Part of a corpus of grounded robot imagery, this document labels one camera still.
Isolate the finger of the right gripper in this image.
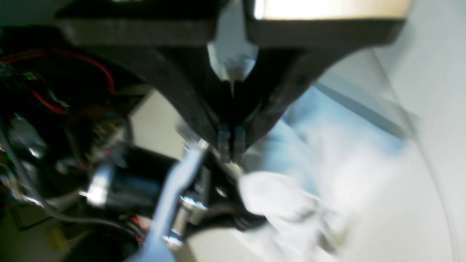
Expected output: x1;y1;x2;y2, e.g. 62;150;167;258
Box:
189;149;268;233

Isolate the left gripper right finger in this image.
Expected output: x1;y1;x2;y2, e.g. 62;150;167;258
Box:
233;0;412;159

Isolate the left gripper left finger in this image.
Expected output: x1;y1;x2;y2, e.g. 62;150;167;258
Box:
55;0;233;162

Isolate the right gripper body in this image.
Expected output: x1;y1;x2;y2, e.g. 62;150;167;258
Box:
87;142;177;217

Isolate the white t-shirt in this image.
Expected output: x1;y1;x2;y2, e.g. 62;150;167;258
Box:
235;0;465;262

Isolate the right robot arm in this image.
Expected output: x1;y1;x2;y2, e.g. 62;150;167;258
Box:
1;26;267;262

